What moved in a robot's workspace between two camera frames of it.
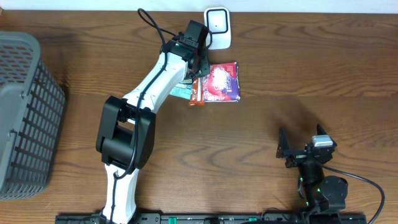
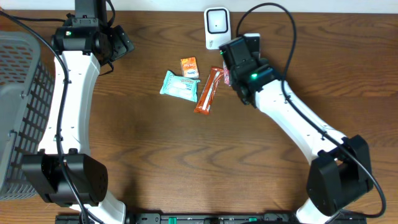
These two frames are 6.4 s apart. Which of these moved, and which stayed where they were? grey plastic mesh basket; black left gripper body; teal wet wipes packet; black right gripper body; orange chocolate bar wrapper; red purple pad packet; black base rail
Moved: red purple pad packet; black right gripper body; orange chocolate bar wrapper; black left gripper body
Stayed: black base rail; teal wet wipes packet; grey plastic mesh basket
